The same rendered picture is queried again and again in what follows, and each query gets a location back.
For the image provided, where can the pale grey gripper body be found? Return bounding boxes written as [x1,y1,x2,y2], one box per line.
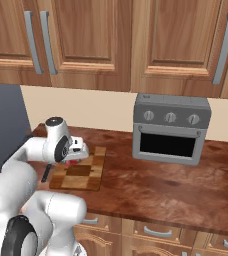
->
[64,142,91,164]

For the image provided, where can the grey cupboard door handle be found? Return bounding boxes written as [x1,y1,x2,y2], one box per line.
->
[211,11,228,86]
[23,10,45,75]
[39,10,59,76]

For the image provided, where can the black knife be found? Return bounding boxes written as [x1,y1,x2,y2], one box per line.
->
[40,164,53,183]

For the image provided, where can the checkered wooden cutting board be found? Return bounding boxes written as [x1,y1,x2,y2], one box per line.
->
[48,145,107,192]

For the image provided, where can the dark grey fridge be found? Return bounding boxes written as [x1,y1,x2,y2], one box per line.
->
[0,82,33,179]

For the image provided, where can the grey toaster oven door handle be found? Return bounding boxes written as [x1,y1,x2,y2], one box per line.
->
[136,124,202,138]

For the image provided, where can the wooden base cupboard door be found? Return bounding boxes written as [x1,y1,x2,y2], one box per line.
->
[73,226,123,256]
[121,234,194,256]

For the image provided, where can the toaster oven glass door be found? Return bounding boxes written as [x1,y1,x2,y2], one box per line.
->
[132,123,208,167]

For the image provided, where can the wooden drawer front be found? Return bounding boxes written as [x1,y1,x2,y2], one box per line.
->
[208,232,228,256]
[132,219,183,242]
[81,212,123,234]

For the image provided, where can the grey toaster oven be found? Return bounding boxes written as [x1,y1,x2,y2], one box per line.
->
[131,92,213,167]

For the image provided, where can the red steak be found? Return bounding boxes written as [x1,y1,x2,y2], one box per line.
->
[66,159,83,167]

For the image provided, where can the grey toaster oven knob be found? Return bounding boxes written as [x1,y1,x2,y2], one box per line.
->
[187,113,201,126]
[164,111,177,124]
[143,110,155,122]

